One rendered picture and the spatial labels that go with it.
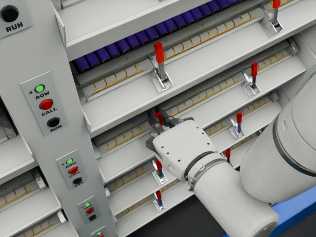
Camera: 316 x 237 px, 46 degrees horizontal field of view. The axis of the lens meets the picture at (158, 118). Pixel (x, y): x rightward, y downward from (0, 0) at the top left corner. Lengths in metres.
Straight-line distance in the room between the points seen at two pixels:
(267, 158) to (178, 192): 0.78
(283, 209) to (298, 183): 0.74
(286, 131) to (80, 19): 0.29
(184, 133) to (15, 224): 0.38
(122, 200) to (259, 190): 0.55
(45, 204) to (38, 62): 0.39
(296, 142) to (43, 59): 0.31
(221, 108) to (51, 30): 0.54
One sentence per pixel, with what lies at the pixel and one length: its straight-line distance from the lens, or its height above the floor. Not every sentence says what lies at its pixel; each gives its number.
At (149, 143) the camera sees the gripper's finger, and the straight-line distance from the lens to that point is 0.74.
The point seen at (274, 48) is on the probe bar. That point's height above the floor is 0.59.
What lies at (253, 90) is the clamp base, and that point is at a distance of 0.95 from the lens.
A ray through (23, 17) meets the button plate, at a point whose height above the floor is 0.99.
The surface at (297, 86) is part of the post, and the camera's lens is 1.11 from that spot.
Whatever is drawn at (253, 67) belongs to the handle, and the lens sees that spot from 0.89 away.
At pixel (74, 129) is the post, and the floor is 0.76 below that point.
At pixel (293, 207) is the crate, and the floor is 0.20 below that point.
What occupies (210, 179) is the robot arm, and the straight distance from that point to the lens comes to 0.64.
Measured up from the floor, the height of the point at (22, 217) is 0.54.
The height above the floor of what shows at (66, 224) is 0.35.
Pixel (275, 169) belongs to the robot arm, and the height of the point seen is 0.88.
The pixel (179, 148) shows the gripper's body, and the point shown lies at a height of 0.65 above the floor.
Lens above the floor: 1.26
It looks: 55 degrees down
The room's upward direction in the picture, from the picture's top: straight up
